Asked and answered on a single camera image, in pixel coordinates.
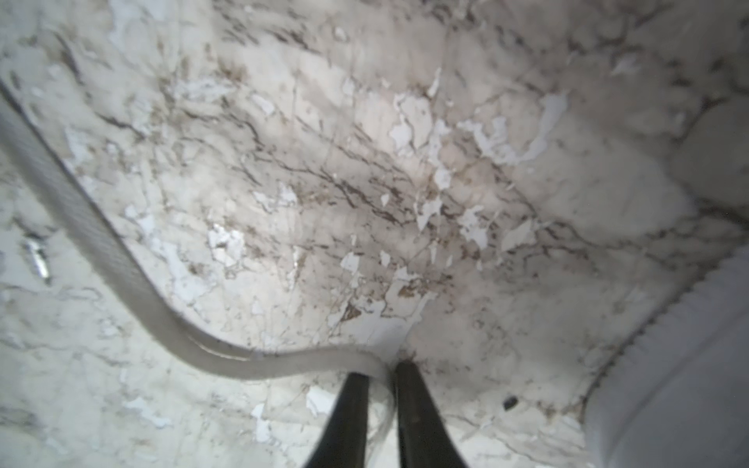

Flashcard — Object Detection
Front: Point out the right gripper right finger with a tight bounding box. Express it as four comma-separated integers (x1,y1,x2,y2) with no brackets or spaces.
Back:
395,361,467,468

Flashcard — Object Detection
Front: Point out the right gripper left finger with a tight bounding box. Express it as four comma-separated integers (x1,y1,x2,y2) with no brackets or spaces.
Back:
305,374,370,468

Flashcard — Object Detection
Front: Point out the white sneaker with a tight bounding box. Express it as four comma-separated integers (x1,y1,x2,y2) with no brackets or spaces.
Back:
1,88,396,467
583,247,748,467

